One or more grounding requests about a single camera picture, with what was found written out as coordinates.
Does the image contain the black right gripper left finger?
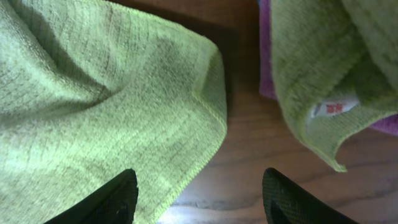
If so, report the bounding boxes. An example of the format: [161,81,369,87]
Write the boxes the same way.
[45,169,139,224]

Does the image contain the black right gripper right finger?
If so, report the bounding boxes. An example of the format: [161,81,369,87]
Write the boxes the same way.
[262,168,358,224]

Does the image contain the light green microfiber cloth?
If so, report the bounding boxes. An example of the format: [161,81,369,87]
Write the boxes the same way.
[1,1,227,223]

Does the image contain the purple cloth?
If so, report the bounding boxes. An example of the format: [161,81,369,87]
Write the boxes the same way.
[257,0,397,136]

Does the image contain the olive green folded cloth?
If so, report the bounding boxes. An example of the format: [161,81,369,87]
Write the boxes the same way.
[270,0,397,172]

